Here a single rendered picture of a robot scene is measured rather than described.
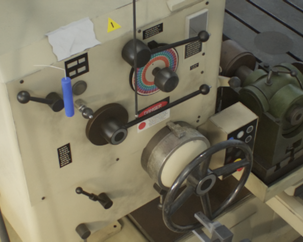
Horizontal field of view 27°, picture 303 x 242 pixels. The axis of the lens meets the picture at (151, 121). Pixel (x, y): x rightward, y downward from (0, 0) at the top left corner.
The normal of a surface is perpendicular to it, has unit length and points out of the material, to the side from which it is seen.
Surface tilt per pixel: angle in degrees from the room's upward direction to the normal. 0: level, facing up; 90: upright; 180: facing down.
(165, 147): 33
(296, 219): 90
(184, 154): 61
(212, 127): 90
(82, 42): 70
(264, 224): 90
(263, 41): 0
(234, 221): 90
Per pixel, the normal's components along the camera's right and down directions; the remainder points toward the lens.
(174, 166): 0.18, 0.46
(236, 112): 0.00, -0.73
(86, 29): 0.36, 0.23
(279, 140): 0.59, 0.55
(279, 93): -0.33, -0.50
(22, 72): 0.42, -0.12
